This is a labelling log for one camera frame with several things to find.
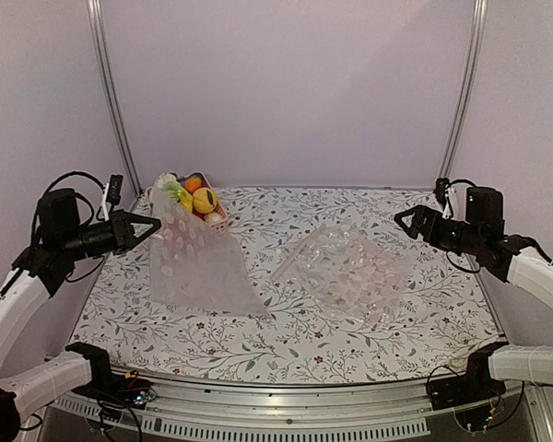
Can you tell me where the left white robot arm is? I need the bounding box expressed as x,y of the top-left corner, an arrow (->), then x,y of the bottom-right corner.
0,171 -> 161,441

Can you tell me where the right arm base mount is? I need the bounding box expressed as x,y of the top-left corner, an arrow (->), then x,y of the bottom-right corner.
425,365 -> 506,432

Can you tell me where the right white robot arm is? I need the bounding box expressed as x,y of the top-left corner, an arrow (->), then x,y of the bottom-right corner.
394,178 -> 553,409

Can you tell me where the orange plush carrot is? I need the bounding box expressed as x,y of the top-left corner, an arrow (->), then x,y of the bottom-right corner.
182,173 -> 204,194

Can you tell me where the left aluminium frame post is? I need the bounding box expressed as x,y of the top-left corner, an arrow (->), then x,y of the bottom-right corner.
87,0 -> 143,196

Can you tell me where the yellow plush banana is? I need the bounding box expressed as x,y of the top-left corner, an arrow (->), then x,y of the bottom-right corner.
177,188 -> 194,213

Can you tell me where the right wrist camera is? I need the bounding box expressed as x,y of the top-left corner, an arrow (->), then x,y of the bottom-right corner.
434,178 -> 454,219

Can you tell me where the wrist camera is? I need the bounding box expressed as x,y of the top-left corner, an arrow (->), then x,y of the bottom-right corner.
434,178 -> 454,219
97,174 -> 124,221

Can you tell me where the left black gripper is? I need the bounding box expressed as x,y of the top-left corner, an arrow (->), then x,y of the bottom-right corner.
61,208 -> 160,261

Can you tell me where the floral tablecloth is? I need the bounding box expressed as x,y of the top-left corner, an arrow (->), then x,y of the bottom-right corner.
72,188 -> 502,384

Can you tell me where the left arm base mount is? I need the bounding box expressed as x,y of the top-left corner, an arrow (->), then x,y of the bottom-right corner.
73,370 -> 158,410

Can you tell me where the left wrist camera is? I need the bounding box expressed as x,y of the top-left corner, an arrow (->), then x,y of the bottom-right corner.
97,174 -> 124,221

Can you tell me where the pink dotted zip bag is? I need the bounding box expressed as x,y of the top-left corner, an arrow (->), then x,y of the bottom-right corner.
149,187 -> 266,316

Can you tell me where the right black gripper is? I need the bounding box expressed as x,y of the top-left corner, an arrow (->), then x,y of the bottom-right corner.
395,204 -> 485,256

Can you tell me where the beige plush garlic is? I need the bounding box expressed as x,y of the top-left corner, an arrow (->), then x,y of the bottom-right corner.
205,207 -> 225,224

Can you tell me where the aluminium frame post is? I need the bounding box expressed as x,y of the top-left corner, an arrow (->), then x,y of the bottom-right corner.
439,0 -> 488,177
87,0 -> 143,196

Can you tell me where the yellow plush peach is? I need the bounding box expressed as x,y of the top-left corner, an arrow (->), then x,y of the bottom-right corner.
193,187 -> 218,215

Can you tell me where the right aluminium frame post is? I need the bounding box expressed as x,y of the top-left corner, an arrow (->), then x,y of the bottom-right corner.
439,0 -> 488,177

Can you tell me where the crinkled clear zip bag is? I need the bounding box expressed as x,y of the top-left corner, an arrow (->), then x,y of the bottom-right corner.
271,225 -> 413,326

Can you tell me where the pink plastic basket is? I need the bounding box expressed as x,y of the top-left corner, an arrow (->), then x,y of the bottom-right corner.
146,171 -> 228,232

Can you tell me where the white plush cauliflower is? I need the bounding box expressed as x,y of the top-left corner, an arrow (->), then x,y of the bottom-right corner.
155,172 -> 181,192

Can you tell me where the front aluminium rail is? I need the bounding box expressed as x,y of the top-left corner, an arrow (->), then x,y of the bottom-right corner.
35,373 -> 553,441

